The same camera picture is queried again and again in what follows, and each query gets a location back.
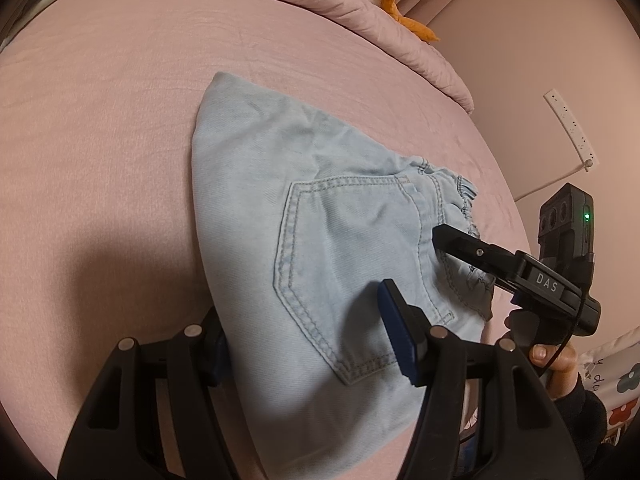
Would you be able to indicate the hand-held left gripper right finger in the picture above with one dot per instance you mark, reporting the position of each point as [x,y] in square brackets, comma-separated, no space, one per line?
[395,330]

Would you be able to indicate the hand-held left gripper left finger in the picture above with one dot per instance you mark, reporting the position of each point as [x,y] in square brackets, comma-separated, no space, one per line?
[220,360]

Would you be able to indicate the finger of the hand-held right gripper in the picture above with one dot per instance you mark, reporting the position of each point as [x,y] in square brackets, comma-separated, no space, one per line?
[470,247]

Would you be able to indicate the light blue denim pants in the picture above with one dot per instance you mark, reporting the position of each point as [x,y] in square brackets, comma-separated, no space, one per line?
[325,235]

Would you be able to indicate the person's right forearm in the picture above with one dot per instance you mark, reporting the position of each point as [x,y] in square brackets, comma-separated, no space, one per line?
[582,415]

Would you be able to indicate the person's right hand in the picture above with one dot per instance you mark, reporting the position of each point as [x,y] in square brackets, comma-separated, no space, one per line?
[557,360]

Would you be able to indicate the white power strip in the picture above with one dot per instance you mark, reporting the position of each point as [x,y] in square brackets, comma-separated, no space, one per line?
[570,125]

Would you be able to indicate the pink bed sheet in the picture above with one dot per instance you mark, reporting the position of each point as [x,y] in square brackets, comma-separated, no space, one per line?
[100,160]

